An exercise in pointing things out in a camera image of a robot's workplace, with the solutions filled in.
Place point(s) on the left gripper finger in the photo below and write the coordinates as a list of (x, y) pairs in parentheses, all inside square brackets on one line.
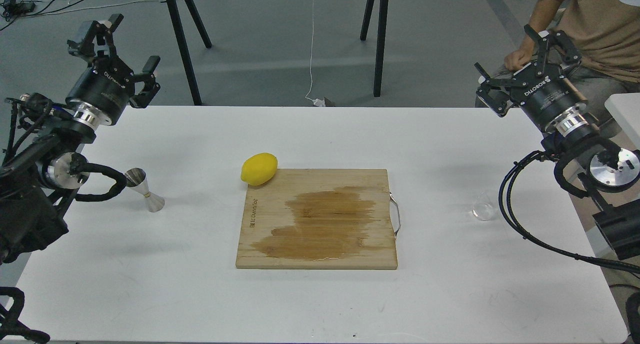
[(94, 42), (150, 88)]

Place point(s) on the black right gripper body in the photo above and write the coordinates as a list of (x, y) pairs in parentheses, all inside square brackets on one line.
[(545, 97)]

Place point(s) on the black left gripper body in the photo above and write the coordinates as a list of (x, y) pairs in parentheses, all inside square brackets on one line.
[(102, 92)]

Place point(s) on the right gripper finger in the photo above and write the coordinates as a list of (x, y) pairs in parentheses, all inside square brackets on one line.
[(495, 93), (553, 40)]

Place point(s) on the steel double jigger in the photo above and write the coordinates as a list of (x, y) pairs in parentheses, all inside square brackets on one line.
[(136, 180)]

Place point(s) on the clear glass measuring cup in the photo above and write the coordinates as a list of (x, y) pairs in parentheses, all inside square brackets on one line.
[(485, 206)]

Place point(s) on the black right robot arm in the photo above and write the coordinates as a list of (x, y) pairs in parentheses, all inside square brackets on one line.
[(587, 164)]

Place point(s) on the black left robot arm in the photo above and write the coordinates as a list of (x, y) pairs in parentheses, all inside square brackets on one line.
[(43, 172)]

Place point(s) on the seated person in tan shirt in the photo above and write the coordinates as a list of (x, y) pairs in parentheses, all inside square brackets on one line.
[(606, 33)]

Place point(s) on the white side table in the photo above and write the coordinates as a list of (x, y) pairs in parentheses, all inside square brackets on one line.
[(625, 109)]

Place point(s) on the yellow lemon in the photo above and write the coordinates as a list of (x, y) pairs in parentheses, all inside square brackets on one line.
[(259, 169)]

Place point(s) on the wooden cutting board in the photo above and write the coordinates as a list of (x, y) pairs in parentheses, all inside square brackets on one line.
[(319, 219)]

